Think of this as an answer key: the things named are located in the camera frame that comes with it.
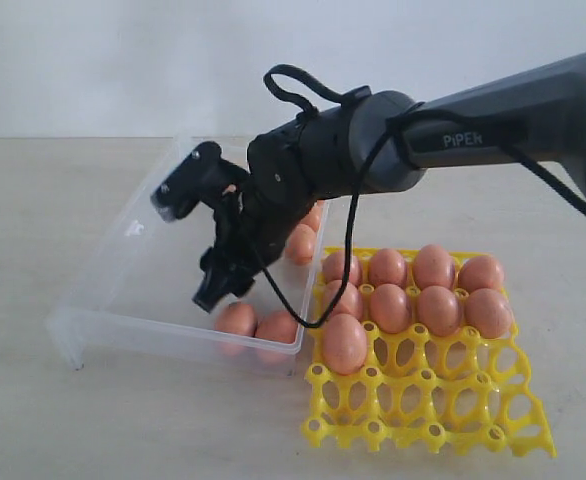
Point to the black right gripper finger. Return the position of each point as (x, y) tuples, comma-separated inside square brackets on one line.
[(215, 286), (215, 259)]

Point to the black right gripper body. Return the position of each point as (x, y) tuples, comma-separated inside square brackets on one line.
[(251, 231)]

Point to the brown egg column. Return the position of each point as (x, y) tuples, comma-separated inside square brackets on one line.
[(300, 245), (439, 310), (489, 312), (313, 217)]

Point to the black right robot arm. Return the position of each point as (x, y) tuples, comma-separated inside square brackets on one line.
[(362, 142)]

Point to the brown egg front right corner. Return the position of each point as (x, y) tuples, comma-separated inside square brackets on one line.
[(280, 327)]

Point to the clear plastic bin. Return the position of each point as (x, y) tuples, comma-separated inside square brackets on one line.
[(136, 292)]

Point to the yellow plastic egg tray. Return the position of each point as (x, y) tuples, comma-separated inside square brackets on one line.
[(461, 390)]

